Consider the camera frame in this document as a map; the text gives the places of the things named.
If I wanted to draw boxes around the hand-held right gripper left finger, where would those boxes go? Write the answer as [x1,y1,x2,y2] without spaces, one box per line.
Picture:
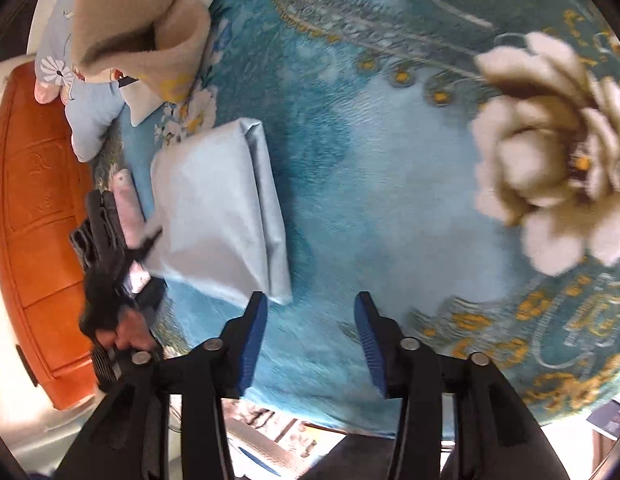
[55,291,269,480]

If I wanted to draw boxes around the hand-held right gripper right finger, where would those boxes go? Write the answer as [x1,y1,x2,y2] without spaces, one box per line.
[354,291,571,480]

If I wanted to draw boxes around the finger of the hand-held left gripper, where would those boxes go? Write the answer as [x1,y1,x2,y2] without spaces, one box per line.
[122,227,164,266]
[86,189,127,273]

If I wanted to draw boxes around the white printed t-shirt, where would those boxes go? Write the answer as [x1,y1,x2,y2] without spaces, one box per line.
[142,117,294,307]

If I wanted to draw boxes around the person's left hand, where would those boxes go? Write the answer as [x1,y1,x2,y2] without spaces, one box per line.
[96,306,160,354]

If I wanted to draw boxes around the folded pink garment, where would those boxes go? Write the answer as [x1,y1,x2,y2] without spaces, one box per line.
[112,169,152,293]

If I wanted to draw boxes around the wooden headboard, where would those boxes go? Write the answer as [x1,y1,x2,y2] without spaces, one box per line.
[0,60,104,412]

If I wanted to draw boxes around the light blue pillow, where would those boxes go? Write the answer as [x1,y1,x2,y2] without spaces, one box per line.
[34,0,129,164]

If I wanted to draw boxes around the blue floral blanket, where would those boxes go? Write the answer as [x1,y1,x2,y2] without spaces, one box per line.
[90,0,620,442]

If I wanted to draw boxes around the beige fleece garment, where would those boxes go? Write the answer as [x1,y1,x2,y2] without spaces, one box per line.
[70,0,213,104]

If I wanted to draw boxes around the dark blue box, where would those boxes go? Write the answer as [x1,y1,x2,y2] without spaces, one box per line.
[587,399,620,442]

